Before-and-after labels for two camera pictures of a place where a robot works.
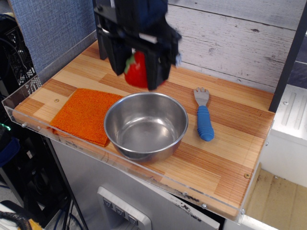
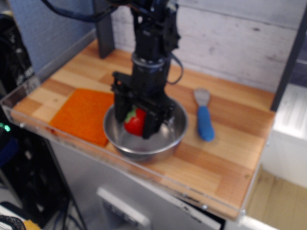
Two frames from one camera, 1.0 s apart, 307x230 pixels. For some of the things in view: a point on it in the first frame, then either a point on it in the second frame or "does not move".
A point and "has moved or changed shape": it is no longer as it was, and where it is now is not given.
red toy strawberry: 135,72 has moved or changed shape
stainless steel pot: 146,127 does not move
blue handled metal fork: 206,130 does not move
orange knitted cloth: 82,116 does not move
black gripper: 147,19 -> 147,86
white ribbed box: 290,116 does not move
